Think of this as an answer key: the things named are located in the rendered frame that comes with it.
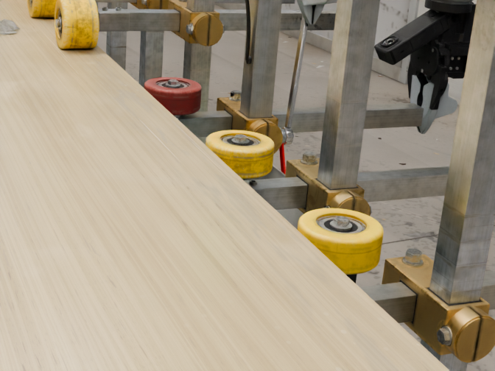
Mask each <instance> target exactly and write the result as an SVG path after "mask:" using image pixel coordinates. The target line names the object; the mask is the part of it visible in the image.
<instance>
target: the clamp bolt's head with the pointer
mask: <svg viewBox="0 0 495 371"><path fill-rule="evenodd" d="M280 129H281V128H280ZM281 131H282V135H283V141H282V144H281V146H280V148H279V151H280V161H281V171H282V172H283V173H284V174H286V166H285V157H284V142H285V141H286V133H285V131H284V129H281Z"/></svg>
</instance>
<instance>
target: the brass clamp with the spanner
mask: <svg viewBox="0 0 495 371"><path fill-rule="evenodd" d="M240 103H241V101H240V102H235V101H231V100H230V99H229V97H220V98H217V111H220V110H225V111H226V112H227V113H229V114H230V115H231V116H232V123H231V130H244V131H250V132H255V133H260V134H262V135H266V136H267V137H269V138H270V139H272V141H273V142H274V145H275V147H274V154H275V153H276V152H277V151H278V150H279V148H280V146H281V144H282V141H283V135H282V131H281V129H280V128H279V127H278V118H276V117H275V116H274V115H273V114H272V117H260V118H248V117H247V116H246V115H245V114H244V113H242V112H241V111H240Z"/></svg>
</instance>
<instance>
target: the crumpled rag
mask: <svg viewBox="0 0 495 371"><path fill-rule="evenodd" d="M14 29H20V28H18V27H17V26H16V24H15V22H14V21H11V20H7V19H3V20H2V21H0V34H2V35H7V34H10V33H16V31H15V30H14Z"/></svg>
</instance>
